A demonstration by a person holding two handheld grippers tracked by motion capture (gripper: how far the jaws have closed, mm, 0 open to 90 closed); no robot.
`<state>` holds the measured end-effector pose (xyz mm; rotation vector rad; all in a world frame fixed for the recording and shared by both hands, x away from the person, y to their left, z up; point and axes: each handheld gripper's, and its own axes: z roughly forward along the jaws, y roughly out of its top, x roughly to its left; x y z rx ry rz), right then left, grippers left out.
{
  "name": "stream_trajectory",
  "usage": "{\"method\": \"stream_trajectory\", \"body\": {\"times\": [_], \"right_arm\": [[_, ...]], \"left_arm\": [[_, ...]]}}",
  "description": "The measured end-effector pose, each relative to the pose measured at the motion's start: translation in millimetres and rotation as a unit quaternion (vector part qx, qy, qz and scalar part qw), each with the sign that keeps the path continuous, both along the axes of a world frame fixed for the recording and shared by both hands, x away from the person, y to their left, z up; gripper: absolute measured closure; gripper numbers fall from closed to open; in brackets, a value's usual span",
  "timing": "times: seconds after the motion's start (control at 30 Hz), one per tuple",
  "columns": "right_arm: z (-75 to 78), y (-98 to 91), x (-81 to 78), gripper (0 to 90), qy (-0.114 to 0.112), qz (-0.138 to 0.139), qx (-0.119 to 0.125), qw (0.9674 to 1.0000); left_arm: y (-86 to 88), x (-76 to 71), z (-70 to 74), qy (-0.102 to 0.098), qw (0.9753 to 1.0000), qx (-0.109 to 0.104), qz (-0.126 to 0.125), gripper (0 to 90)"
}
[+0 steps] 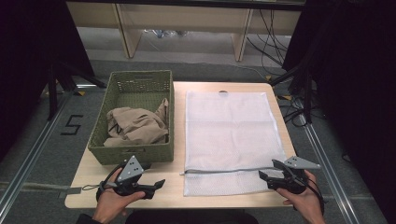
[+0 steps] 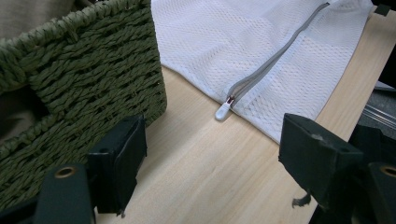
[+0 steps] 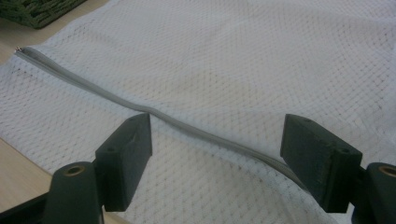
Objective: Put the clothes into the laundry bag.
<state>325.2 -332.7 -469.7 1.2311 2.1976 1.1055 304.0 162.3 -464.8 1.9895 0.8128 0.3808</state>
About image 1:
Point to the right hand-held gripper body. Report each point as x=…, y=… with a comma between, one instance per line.
x=292, y=179

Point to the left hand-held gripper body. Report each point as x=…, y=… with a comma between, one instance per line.
x=130, y=177

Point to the beige garment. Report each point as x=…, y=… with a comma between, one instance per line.
x=137, y=126

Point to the green woven basket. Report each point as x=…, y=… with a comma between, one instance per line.
x=137, y=124

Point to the white mesh laundry bag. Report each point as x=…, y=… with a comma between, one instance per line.
x=230, y=140

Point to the person's right hand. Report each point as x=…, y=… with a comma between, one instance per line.
x=303, y=202

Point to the person's left hand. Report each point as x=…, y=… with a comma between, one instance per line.
x=112, y=202

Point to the person's dark-clothed body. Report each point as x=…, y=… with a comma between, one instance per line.
x=190, y=217

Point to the grey tape strip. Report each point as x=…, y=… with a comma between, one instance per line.
x=46, y=187

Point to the black metal stand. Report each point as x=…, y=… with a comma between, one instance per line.
x=62, y=81
x=303, y=84

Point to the black curtain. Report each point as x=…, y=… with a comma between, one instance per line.
x=28, y=62
x=358, y=77

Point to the clear plastic wrap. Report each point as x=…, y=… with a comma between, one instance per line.
x=165, y=32

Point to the light wooden desk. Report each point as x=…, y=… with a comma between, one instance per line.
x=186, y=18

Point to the metal floor rail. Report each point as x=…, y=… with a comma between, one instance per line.
x=327, y=165
x=28, y=158

